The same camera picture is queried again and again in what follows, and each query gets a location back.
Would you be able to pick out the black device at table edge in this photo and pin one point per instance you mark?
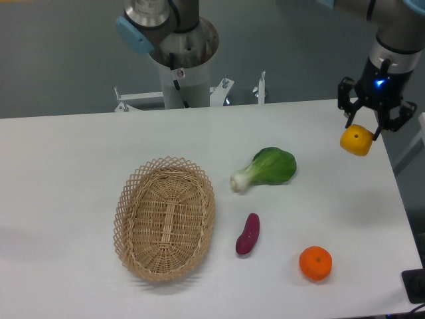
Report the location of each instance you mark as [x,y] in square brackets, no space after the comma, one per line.
[414,285]

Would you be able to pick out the green toy bok choy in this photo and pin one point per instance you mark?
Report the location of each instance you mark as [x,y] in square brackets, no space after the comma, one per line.
[270,166]

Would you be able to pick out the oval wicker basket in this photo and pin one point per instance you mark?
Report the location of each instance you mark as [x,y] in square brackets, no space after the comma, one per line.
[164,219]

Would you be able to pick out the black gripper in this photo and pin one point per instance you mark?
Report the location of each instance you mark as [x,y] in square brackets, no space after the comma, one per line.
[380,92]

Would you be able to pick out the yellow toy mango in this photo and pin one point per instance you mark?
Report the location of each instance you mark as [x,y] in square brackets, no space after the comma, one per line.
[356,140]

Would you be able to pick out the white metal mounting frame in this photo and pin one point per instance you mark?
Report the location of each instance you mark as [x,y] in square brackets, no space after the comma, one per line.
[218,96]

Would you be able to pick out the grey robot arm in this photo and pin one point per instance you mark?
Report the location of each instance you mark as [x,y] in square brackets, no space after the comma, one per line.
[395,52]

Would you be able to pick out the orange toy tangerine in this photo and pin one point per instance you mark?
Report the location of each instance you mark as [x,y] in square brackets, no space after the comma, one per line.
[315,263]

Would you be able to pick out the robot base joint with pedestal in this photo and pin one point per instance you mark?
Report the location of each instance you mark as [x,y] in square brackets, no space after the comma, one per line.
[179,41]

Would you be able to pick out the purple toy sweet potato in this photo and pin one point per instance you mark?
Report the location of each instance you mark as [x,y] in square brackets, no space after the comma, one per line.
[248,238]

